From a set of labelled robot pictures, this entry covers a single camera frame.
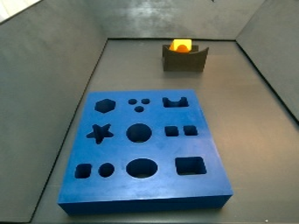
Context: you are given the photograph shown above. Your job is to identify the yellow arch block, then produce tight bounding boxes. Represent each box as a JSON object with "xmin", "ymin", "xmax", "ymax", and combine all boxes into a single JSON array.
[{"xmin": 170, "ymin": 39, "xmax": 193, "ymax": 53}]

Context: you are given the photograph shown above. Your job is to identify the blue shape-sorting board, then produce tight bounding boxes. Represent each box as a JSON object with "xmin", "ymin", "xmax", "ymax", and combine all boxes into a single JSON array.
[{"xmin": 58, "ymin": 90, "xmax": 234, "ymax": 215}]

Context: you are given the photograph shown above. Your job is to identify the black curved fixture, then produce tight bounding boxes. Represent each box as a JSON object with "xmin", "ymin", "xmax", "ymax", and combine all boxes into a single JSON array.
[{"xmin": 163, "ymin": 45, "xmax": 210, "ymax": 73}]

